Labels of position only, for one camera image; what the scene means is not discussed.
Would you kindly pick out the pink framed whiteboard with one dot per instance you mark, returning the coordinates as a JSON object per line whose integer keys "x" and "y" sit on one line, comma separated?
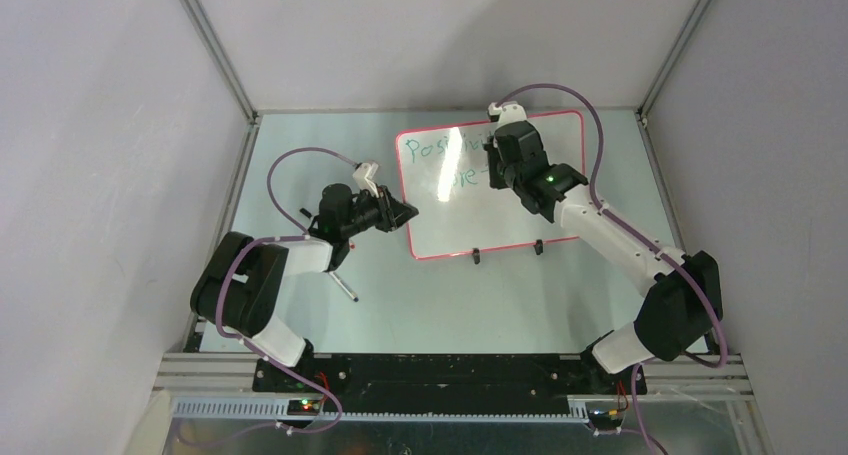
{"x": 443, "y": 172}

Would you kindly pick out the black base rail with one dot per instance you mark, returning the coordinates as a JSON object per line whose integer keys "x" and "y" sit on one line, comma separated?
{"x": 440, "y": 384}

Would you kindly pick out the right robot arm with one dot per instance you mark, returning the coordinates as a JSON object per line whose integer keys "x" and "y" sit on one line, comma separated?
{"x": 681, "y": 293}

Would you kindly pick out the blue whiteboard marker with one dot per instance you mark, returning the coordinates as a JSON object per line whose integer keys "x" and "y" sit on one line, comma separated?
{"x": 345, "y": 286}

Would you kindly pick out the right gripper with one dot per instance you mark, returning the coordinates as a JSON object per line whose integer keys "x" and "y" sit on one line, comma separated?
{"x": 494, "y": 153}

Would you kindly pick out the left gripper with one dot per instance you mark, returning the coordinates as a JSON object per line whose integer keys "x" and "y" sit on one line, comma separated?
{"x": 392, "y": 213}

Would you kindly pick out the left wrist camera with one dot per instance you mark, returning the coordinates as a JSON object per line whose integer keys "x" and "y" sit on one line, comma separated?
{"x": 364, "y": 177}

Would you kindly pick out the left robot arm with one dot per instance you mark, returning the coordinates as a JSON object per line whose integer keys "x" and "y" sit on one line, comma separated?
{"x": 239, "y": 288}

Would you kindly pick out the aluminium frame front rail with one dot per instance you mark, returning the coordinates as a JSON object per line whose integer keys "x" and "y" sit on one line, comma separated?
{"x": 219, "y": 385}

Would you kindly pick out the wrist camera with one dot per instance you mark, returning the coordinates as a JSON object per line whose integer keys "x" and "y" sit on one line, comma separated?
{"x": 506, "y": 113}
{"x": 364, "y": 177}

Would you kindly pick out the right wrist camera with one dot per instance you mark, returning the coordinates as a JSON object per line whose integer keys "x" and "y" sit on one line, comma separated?
{"x": 506, "y": 113}

